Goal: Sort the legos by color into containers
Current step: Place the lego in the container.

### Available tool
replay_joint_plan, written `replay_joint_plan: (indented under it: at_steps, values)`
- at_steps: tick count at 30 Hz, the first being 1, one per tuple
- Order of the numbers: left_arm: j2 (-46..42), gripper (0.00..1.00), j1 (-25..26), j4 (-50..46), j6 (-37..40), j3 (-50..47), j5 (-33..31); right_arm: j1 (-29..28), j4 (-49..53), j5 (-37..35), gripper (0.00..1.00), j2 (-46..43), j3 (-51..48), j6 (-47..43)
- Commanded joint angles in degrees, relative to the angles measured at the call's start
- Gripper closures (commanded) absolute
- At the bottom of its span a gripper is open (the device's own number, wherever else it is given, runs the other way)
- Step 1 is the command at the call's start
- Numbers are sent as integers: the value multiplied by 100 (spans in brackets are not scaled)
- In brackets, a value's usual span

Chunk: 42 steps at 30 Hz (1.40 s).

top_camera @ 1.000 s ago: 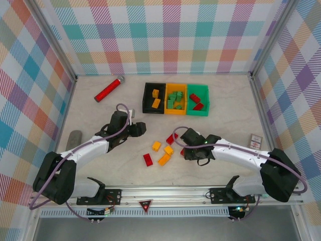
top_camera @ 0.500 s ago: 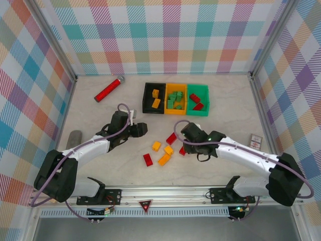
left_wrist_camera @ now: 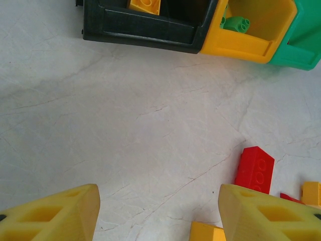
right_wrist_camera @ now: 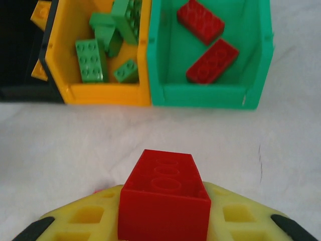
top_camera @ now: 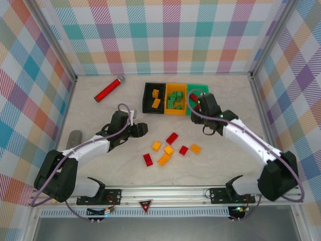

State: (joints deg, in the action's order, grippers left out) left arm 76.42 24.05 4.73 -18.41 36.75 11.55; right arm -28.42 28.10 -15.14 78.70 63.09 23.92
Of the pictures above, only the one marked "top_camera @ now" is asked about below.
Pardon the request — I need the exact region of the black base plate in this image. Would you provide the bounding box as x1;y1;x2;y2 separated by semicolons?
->
209;187;256;204
76;188;122;206

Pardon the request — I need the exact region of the aluminium side rail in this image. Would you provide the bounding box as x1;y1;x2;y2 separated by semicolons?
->
46;75;78;188
249;72;288;186

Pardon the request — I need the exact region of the red glitter tube silver cap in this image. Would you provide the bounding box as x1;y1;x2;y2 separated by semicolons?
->
94;76;126;103

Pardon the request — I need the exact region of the red triangle warning sign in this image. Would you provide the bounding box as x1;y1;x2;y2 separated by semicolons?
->
138;199;153;214

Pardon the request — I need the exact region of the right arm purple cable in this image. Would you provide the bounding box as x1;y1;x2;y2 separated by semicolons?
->
187;88;304;221

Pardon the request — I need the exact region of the slotted grey cable duct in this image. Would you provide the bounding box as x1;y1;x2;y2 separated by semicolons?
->
40;209;254;218

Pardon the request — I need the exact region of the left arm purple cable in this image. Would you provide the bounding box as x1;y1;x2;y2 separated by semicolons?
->
30;103;133;221

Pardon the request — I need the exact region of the grey oblong object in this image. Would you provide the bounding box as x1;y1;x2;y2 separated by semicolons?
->
65;130;83;150

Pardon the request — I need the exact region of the aluminium rail with arm bases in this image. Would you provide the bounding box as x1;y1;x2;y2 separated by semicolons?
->
27;185;305;209

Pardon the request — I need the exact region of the black plastic bin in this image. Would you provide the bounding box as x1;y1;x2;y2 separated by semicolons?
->
142;82;167;115

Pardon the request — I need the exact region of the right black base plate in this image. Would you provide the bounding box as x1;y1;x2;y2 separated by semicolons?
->
209;187;256;204

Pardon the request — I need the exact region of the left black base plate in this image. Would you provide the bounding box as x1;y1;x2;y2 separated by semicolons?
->
76;188;122;206

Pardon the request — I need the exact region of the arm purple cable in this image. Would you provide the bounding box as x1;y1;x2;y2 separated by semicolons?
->
30;103;133;221
187;88;304;221

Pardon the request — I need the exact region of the green plastic bin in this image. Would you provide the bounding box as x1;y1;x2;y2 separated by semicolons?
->
186;84;210;116

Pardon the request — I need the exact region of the aluminium frame post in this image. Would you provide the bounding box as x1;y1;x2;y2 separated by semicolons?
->
30;0;78;82
249;0;299;78

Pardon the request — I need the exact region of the yellow plastic bin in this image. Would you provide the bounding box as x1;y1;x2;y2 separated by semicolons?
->
164;83;188;116

